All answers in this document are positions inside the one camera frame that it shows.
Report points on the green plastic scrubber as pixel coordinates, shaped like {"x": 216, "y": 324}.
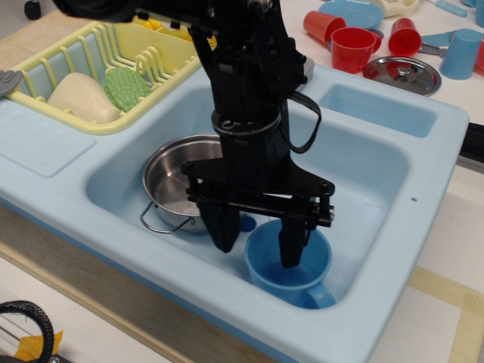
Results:
{"x": 124, "y": 88}

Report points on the red cup lying left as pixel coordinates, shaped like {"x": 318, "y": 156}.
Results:
{"x": 321, "y": 26}

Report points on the blue plate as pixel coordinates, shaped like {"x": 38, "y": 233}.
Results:
{"x": 361, "y": 14}

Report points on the cream plastic tray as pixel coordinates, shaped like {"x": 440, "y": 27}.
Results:
{"x": 393, "y": 8}

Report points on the blue plastic knife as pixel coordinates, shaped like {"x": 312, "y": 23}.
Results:
{"x": 439, "y": 40}

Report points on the black caster wheel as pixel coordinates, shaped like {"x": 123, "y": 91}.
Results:
{"x": 32, "y": 10}

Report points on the light blue toy sink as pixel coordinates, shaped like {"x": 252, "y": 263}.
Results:
{"x": 390, "y": 154}

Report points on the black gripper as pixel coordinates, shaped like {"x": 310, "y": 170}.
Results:
{"x": 256, "y": 173}

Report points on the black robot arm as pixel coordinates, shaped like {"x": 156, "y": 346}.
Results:
{"x": 254, "y": 69}

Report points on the grey utensil handle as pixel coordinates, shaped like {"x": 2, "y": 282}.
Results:
{"x": 9, "y": 80}

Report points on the yellow cup in rack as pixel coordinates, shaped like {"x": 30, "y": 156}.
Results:
{"x": 152, "y": 24}

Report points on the yellow dish rack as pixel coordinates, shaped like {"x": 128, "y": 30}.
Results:
{"x": 163, "y": 61}

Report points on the yellow tape piece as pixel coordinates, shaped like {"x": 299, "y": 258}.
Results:
{"x": 30, "y": 348}

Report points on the blue plastic cup with handle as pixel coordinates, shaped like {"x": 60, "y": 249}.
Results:
{"x": 300, "y": 286}

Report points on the black bar at right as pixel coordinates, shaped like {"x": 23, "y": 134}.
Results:
{"x": 473, "y": 144}

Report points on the red cup lying right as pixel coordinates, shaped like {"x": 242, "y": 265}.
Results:
{"x": 404, "y": 39}

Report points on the cream plastic dish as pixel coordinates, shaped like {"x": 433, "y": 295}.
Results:
{"x": 84, "y": 98}

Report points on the red cup front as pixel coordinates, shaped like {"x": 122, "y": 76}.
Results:
{"x": 352, "y": 47}

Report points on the steel pot lid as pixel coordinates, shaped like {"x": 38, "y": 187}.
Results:
{"x": 405, "y": 73}

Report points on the red cup lying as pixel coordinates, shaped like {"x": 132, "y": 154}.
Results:
{"x": 404, "y": 39}
{"x": 321, "y": 26}

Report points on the blue upside-down cup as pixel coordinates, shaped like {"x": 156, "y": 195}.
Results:
{"x": 460, "y": 58}

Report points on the grey toy faucet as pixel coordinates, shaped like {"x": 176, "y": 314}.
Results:
{"x": 309, "y": 66}

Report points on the stainless steel pot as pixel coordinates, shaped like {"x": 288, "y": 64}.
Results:
{"x": 165, "y": 184}

